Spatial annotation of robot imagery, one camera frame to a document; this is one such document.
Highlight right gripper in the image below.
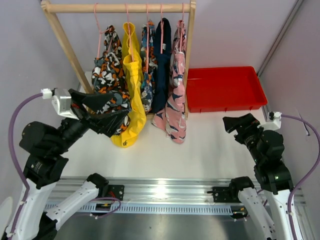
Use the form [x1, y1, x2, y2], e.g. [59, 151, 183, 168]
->
[222, 112, 264, 163]

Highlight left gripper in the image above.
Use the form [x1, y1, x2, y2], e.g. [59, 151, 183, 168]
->
[53, 88, 130, 153]

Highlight navy blue shorts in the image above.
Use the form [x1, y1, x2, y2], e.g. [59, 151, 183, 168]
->
[150, 17, 172, 114]

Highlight pink whale print shorts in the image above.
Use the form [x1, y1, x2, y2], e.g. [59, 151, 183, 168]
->
[151, 19, 188, 145]

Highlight blue orange patterned shorts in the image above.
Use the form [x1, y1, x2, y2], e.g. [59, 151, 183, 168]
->
[140, 20, 158, 114]

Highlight pink wire hanger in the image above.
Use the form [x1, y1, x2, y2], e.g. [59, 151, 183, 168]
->
[93, 2, 107, 60]
[146, 3, 151, 74]
[172, 3, 187, 54]
[160, 3, 164, 55]
[125, 3, 135, 62]

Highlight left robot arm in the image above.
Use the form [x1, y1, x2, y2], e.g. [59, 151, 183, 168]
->
[0, 88, 130, 240]

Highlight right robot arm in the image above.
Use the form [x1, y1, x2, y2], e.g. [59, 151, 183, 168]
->
[222, 112, 303, 240]

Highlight black orange camouflage shorts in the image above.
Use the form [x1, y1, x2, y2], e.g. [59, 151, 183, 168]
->
[91, 25, 132, 136]

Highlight yellow shorts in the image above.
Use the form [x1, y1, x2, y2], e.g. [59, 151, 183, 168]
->
[111, 22, 147, 148]

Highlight red plastic tray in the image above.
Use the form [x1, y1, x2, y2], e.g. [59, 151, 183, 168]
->
[186, 66, 268, 113]

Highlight wooden clothes rack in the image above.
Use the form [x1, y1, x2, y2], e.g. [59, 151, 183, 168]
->
[40, 0, 197, 121]

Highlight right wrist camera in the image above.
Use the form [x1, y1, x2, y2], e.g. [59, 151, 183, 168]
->
[264, 111, 282, 131]

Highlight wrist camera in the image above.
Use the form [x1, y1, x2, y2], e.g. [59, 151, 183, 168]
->
[264, 111, 282, 131]
[40, 88, 79, 120]

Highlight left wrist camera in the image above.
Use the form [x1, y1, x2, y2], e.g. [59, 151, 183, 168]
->
[40, 88, 79, 120]

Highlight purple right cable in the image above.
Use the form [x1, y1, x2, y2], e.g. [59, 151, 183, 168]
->
[279, 113, 320, 240]

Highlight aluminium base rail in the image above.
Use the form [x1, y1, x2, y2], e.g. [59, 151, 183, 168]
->
[48, 176, 307, 207]

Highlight slotted cable duct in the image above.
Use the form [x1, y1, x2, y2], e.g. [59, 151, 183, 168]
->
[77, 202, 245, 216]

